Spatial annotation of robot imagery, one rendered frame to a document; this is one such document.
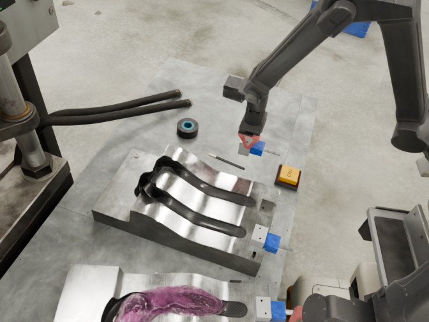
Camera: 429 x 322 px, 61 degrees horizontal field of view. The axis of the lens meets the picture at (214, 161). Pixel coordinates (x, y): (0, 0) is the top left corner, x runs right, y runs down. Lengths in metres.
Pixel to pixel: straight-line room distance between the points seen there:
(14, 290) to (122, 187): 0.38
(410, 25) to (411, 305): 0.42
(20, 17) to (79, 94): 1.63
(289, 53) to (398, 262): 0.53
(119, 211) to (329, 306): 0.67
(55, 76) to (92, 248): 2.11
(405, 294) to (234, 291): 0.50
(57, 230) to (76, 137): 1.43
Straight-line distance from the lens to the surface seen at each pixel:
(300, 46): 0.78
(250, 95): 0.96
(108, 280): 0.94
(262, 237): 1.00
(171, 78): 1.61
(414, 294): 0.57
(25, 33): 1.30
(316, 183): 2.41
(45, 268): 1.11
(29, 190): 1.29
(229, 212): 1.06
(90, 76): 3.01
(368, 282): 1.18
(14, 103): 1.11
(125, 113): 1.31
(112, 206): 1.10
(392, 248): 0.96
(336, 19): 0.66
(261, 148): 1.15
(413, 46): 0.73
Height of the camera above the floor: 1.77
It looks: 49 degrees down
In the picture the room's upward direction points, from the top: 9 degrees clockwise
